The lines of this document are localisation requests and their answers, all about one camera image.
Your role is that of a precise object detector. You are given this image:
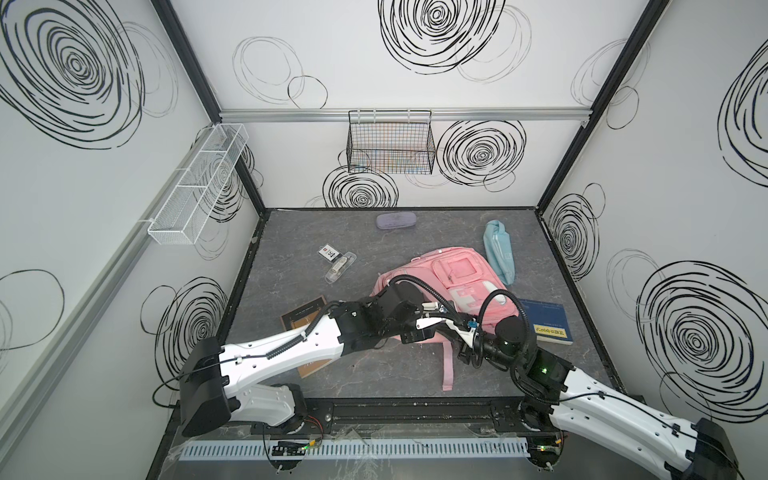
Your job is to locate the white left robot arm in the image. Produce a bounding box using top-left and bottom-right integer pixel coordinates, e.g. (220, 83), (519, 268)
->
(179, 282), (447, 437)

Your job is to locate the black frame post right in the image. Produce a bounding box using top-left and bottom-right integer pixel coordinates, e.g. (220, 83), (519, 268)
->
(536, 0), (670, 216)

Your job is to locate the white mesh wall shelf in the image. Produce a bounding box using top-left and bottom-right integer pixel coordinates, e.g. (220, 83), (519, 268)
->
(147, 123), (249, 246)

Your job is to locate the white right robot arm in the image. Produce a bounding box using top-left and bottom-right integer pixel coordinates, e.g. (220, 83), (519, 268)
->
(469, 316), (743, 479)

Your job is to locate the aluminium wall rail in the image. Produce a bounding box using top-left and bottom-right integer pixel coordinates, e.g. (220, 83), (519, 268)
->
(220, 107), (592, 123)
(0, 128), (217, 445)

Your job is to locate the black aluminium frame post left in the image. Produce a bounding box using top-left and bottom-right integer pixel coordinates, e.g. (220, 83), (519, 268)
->
(151, 0), (268, 219)

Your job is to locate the aluminium wall rail back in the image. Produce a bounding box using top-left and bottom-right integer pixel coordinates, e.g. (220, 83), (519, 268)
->
(220, 107), (592, 123)

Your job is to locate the purple fabric glasses case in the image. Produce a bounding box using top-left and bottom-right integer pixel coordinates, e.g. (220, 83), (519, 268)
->
(375, 212), (418, 230)

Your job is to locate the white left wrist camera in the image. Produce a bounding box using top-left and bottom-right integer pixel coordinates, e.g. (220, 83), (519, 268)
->
(415, 302), (470, 331)

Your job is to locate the flat clear lead refill box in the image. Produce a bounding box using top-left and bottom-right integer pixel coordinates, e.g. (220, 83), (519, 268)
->
(318, 244), (342, 263)

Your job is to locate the black wire basket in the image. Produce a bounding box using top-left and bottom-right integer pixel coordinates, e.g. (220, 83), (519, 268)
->
(345, 120), (437, 175)

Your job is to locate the blue book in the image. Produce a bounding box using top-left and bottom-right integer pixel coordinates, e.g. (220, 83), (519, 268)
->
(520, 299), (573, 345)

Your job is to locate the clear plastic eraser case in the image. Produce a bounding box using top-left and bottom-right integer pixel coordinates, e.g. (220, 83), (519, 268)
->
(324, 252), (357, 284)

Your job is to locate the grey slotted cable duct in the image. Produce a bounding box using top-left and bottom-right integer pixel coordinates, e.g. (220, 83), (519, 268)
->
(178, 437), (530, 461)

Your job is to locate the pink student backpack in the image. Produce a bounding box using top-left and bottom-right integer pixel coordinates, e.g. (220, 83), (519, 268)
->
(372, 247), (519, 392)

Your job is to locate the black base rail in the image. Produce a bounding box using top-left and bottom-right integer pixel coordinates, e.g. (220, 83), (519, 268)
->
(170, 392), (613, 436)

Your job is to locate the aluminium wall rail left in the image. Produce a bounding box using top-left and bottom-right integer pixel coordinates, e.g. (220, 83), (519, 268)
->
(0, 128), (217, 445)

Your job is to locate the teal pencil pouch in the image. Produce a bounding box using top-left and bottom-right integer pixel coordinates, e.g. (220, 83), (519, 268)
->
(483, 220), (516, 286)

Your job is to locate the brown book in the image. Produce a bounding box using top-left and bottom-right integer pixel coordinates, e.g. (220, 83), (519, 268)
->
(280, 296), (330, 379)

